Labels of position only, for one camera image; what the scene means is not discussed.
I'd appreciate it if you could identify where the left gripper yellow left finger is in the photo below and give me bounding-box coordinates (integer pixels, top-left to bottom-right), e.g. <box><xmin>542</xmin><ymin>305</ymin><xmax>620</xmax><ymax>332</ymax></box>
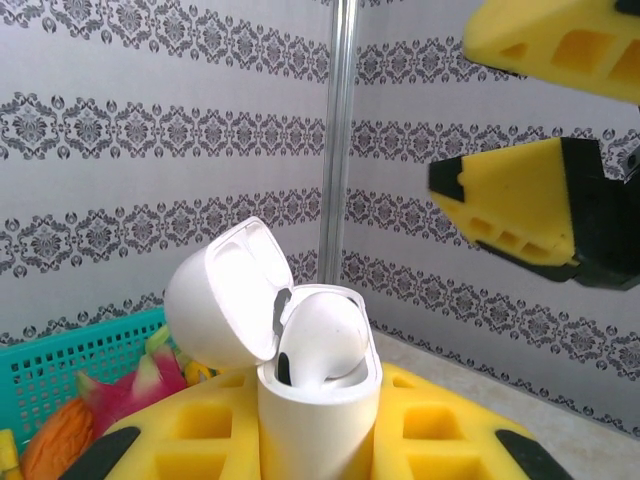
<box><xmin>59</xmin><ymin>370</ymin><xmax>262</xmax><ymax>480</ymax></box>

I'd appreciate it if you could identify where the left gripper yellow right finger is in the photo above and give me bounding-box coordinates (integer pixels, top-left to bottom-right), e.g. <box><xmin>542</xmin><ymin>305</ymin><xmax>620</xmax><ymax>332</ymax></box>
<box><xmin>372</xmin><ymin>362</ymin><xmax>576</xmax><ymax>480</ymax></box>

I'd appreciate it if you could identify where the glossy earbud charging case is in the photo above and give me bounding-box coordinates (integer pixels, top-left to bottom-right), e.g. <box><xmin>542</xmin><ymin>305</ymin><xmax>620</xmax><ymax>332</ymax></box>
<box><xmin>163</xmin><ymin>215</ymin><xmax>384</xmax><ymax>480</ymax></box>

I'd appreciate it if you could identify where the white wireless earbud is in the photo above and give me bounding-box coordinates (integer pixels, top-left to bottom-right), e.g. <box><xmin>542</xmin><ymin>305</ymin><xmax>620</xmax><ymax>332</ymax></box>
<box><xmin>273</xmin><ymin>292</ymin><xmax>372</xmax><ymax>392</ymax></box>

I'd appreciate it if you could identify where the pink dragon fruit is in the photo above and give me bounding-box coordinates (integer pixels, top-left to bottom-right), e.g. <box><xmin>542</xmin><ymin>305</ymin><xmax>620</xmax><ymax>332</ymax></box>
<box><xmin>74</xmin><ymin>344</ymin><xmax>189</xmax><ymax>437</ymax></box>

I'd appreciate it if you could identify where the orange fruit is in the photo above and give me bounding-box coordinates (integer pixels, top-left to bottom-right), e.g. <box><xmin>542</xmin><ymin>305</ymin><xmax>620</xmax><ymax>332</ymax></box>
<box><xmin>19</xmin><ymin>397</ymin><xmax>97</xmax><ymax>480</ymax></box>

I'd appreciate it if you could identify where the teal plastic mesh basket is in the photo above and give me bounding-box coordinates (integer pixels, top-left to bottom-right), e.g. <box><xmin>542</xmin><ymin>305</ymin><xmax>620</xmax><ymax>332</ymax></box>
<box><xmin>0</xmin><ymin>305</ymin><xmax>174</xmax><ymax>454</ymax></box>

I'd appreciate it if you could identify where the metal corner pole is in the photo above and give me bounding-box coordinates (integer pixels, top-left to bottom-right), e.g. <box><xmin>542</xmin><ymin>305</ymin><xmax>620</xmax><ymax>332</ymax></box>
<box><xmin>318</xmin><ymin>0</ymin><xmax>362</xmax><ymax>290</ymax></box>

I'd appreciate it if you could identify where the yellow fruit piece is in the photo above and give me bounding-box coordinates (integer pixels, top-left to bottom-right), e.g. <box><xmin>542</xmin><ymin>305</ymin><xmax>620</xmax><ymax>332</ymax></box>
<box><xmin>0</xmin><ymin>428</ymin><xmax>22</xmax><ymax>472</ymax></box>

